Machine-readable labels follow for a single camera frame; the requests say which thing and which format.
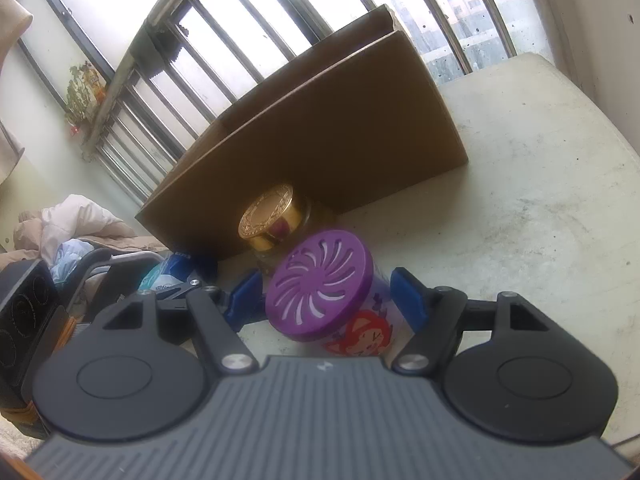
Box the black folded wheelchair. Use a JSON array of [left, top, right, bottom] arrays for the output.
[[65, 247, 168, 331]]

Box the gold lid glass jar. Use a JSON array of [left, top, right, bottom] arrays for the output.
[[237, 184, 341, 278]]

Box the brown cardboard box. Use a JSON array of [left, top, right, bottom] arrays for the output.
[[134, 4, 470, 261]]

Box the barred window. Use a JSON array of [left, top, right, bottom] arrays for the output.
[[15, 0, 551, 201]]

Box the beige hanging cloth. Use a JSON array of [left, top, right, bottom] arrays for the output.
[[0, 0, 35, 183]]

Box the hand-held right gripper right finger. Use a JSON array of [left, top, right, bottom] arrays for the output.
[[390, 266, 551, 375]]

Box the green plant decoration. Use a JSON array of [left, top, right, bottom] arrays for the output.
[[64, 61, 110, 137]]

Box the purple lid air freshener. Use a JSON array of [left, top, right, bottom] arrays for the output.
[[265, 229, 403, 361]]

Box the light blue garment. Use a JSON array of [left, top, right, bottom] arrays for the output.
[[50, 240, 98, 283]]

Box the blue white wet wipes pack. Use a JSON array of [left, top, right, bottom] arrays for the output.
[[142, 252, 218, 293]]

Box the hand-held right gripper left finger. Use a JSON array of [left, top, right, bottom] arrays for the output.
[[100, 269, 263, 373]]

